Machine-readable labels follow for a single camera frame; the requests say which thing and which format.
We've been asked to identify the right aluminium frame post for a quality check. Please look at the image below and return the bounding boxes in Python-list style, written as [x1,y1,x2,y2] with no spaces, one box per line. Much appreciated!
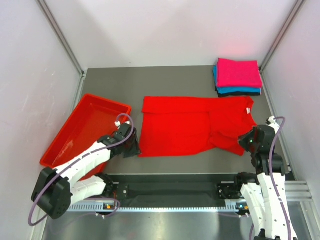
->
[258,0,307,72]

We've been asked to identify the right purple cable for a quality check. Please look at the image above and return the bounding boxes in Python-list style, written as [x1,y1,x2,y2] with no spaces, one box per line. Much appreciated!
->
[217,116,293,240]

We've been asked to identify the blue folded t-shirt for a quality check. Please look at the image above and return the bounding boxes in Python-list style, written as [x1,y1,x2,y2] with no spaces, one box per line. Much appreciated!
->
[212,65,261,96]

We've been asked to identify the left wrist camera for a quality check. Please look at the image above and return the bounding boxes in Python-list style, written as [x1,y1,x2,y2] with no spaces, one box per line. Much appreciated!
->
[114,120,131,128]

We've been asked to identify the left aluminium frame post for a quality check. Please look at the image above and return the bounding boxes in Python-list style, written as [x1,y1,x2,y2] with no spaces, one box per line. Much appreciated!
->
[34,0,87,76]

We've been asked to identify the aluminium front rail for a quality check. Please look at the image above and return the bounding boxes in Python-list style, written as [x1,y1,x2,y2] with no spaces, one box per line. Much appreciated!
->
[39,181,313,213]

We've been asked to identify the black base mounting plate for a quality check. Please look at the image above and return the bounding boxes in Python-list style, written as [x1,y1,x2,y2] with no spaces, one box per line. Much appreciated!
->
[105,172,248,200]

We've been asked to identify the black folded t-shirt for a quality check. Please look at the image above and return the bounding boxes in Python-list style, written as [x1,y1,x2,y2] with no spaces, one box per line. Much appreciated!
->
[215,89,261,98]

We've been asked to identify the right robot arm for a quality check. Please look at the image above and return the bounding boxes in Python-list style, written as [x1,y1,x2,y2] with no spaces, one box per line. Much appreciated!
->
[217,118,298,240]

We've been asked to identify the aluminium frame post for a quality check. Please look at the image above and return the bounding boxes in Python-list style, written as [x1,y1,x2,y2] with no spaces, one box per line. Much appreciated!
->
[34,0,87,76]
[258,0,307,72]

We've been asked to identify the pink folded t-shirt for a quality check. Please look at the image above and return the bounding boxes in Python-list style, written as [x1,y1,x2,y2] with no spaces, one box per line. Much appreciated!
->
[216,58,263,88]

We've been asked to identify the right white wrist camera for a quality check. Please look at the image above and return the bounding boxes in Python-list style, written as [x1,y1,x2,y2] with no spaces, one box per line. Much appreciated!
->
[266,116,280,133]

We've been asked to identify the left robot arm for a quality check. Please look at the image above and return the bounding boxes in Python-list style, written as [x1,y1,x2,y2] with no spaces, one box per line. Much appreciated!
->
[31,122,140,220]

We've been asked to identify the purple cable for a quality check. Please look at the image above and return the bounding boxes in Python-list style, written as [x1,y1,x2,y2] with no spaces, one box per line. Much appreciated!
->
[27,113,137,231]
[217,116,293,240]

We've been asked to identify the red t-shirt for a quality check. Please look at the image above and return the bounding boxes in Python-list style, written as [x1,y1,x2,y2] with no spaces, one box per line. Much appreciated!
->
[139,96,256,158]

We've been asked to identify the red plastic bin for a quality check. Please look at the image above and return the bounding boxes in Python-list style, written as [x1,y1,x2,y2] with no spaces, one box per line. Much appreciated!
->
[39,93,132,168]

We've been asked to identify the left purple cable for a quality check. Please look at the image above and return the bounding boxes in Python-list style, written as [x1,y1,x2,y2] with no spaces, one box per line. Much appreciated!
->
[27,113,137,231]

